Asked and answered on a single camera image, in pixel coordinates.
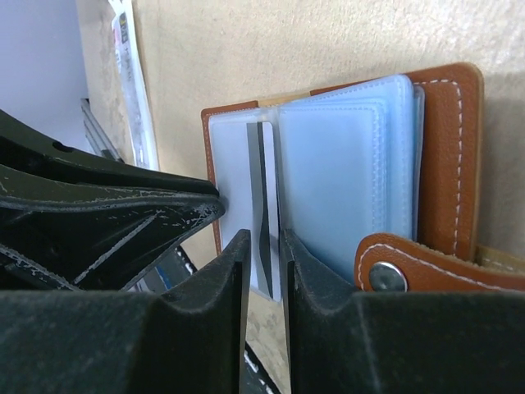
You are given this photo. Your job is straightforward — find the white magnetic stripe card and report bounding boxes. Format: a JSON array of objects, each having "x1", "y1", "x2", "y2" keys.
[{"x1": 247, "y1": 121, "x2": 281, "y2": 302}]

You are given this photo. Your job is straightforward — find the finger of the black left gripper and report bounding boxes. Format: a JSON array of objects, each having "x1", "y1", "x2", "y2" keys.
[
  {"x1": 1, "y1": 167, "x2": 225, "y2": 291},
  {"x1": 1, "y1": 111, "x2": 219, "y2": 196}
]

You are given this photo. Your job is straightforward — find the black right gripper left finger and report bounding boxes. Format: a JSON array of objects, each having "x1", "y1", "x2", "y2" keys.
[{"x1": 1, "y1": 230, "x2": 251, "y2": 393}]

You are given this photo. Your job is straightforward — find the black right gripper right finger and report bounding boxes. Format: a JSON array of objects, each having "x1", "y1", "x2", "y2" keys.
[{"x1": 281, "y1": 230, "x2": 524, "y2": 393}]

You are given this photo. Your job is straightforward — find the brown leather card holder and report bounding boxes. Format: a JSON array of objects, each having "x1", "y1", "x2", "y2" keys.
[{"x1": 201, "y1": 62, "x2": 524, "y2": 298}]

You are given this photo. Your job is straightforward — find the clear plastic packet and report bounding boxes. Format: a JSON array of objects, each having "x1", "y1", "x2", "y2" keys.
[{"x1": 109, "y1": 1, "x2": 159, "y2": 171}]

